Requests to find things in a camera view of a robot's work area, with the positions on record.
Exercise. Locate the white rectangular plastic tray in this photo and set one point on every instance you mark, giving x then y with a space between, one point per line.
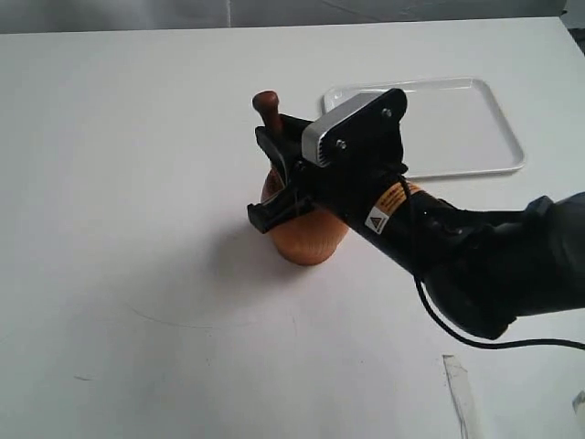
452 127

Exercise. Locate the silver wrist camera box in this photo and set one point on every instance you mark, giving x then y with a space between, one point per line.
365 121

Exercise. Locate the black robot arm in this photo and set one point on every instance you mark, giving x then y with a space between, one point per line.
476 272

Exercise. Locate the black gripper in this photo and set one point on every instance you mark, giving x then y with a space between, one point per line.
364 189

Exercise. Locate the brown wooden pestle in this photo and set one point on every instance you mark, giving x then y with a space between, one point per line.
266 104

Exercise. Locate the wooden mortar cup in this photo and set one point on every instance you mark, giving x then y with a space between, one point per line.
309 239

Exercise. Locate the clear tape strip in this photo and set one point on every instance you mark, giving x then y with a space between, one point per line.
462 398

